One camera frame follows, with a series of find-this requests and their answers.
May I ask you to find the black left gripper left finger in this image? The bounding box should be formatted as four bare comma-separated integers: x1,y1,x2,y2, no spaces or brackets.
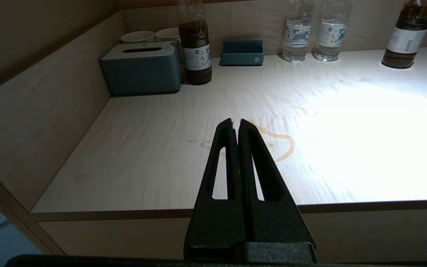
183,118,246,261

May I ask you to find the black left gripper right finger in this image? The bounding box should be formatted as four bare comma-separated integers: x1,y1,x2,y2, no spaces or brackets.
238,119,317,263

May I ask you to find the blue-grey tissue box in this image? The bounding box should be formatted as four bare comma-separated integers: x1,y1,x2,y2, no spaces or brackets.
100,41,183,97

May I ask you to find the small blue plastic tray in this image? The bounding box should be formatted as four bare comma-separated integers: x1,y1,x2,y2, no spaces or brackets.
220,40,265,66

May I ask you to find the dark drink bottle blue-print label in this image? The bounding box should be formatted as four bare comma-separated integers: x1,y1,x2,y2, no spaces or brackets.
177,0,213,85

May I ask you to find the clear water bottle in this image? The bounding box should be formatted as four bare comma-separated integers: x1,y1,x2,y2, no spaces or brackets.
314,0,352,62
282,0,312,62

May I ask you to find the dark drink bottle barcode label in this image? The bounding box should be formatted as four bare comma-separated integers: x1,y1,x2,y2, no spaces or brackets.
381,0,427,69

